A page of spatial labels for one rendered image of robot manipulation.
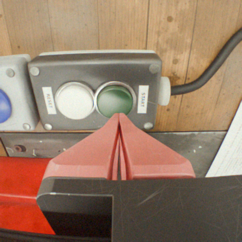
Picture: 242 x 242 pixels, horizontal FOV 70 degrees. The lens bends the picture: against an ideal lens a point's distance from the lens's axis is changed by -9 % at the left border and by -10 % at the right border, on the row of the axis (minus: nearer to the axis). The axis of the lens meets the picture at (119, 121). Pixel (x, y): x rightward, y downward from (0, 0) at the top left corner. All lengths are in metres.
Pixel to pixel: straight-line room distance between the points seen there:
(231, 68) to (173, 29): 0.07
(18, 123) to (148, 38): 0.14
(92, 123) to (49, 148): 0.09
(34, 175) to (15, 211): 0.14
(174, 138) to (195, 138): 0.03
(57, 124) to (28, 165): 0.10
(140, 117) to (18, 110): 0.11
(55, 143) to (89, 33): 0.13
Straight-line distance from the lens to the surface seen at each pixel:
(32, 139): 0.24
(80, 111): 0.16
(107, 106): 0.15
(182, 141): 0.24
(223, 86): 0.21
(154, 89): 0.16
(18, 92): 0.17
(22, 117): 0.19
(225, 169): 0.31
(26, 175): 0.25
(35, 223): 0.34
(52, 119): 0.18
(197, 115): 0.22
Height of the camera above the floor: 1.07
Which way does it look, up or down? 54 degrees down
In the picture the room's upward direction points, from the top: 178 degrees clockwise
